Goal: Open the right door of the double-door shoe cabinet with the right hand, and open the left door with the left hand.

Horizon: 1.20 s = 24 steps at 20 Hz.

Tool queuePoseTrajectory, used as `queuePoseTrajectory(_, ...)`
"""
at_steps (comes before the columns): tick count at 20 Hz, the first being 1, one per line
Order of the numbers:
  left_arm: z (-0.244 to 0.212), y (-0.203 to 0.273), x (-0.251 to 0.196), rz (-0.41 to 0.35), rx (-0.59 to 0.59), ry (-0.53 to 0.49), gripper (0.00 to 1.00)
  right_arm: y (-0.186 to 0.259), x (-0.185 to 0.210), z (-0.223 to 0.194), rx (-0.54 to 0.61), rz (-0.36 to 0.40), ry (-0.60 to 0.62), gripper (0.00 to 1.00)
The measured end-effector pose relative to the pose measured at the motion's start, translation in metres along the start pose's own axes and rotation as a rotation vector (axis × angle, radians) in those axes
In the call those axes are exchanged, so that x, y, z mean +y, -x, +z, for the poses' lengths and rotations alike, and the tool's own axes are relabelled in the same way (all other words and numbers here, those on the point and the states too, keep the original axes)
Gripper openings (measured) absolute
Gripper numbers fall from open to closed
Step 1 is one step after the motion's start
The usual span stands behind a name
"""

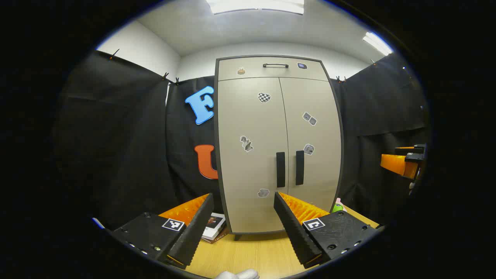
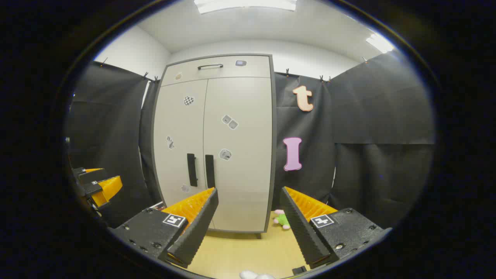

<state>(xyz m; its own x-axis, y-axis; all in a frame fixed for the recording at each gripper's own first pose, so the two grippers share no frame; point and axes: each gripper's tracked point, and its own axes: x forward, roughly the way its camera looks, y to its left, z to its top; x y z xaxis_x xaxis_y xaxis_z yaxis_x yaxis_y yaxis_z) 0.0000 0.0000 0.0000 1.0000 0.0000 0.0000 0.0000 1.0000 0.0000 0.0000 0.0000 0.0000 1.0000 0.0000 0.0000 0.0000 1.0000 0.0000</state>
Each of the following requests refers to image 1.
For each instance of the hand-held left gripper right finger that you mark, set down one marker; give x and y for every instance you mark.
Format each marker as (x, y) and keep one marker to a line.
(294, 228)

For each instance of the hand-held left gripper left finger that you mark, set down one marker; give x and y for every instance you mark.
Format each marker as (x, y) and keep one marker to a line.
(193, 232)

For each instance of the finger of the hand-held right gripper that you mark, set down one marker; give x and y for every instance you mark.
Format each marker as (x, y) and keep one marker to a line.
(418, 148)
(399, 164)

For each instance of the beige double-door shoe cabinet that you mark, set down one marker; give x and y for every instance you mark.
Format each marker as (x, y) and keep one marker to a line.
(237, 236)

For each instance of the cabinet door with dice sticker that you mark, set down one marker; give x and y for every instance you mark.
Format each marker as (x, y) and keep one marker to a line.
(321, 182)

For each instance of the cabinet door with checkered sticker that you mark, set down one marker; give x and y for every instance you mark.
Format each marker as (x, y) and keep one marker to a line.
(248, 174)

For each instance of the brown book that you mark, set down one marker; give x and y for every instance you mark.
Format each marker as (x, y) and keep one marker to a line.
(219, 238)

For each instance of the green ball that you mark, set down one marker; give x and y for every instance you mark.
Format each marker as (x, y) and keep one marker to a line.
(338, 208)

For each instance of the narrow ceiling light strip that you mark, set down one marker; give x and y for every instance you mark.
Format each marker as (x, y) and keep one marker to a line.
(378, 43)

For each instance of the black backdrop cloth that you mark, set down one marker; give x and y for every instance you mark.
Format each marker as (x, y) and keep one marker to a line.
(128, 135)

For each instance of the large ceiling light panel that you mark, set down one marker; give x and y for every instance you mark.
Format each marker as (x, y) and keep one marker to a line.
(255, 6)

